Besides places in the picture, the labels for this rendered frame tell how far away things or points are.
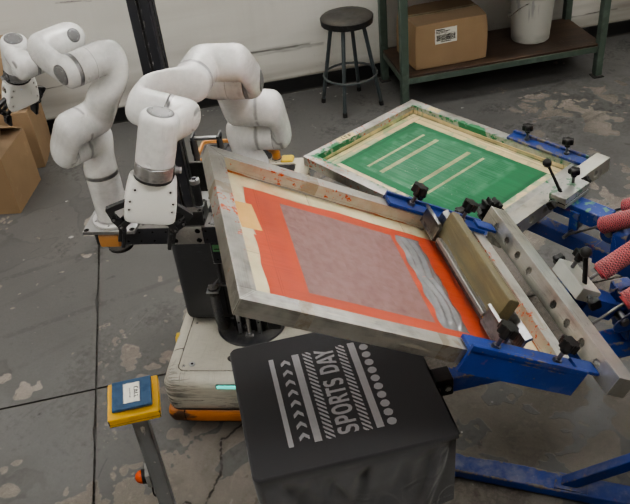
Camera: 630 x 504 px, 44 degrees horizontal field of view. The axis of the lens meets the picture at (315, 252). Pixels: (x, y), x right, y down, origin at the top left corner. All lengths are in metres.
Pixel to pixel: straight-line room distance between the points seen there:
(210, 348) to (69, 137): 1.30
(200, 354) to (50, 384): 0.80
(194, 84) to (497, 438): 1.95
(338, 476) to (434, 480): 0.26
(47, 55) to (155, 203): 0.63
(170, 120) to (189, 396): 1.79
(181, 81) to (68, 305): 2.51
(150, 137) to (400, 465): 0.95
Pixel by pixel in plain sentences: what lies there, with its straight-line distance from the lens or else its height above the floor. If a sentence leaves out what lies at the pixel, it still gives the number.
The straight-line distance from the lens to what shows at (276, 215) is 1.75.
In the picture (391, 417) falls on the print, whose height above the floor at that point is 0.95.
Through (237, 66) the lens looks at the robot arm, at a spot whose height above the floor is 1.72.
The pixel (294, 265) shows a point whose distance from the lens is 1.60.
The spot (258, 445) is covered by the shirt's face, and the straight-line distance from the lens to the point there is 1.89.
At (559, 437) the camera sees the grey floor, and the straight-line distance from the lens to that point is 3.16.
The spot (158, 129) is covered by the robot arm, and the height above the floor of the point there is 1.75.
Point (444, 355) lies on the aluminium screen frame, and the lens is 1.57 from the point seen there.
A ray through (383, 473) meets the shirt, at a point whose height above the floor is 0.87.
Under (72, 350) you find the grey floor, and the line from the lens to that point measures 3.78.
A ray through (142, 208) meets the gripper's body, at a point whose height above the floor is 1.58.
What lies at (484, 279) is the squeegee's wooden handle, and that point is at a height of 1.27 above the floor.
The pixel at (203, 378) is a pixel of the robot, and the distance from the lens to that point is 3.04.
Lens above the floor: 2.38
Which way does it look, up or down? 36 degrees down
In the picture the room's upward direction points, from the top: 6 degrees counter-clockwise
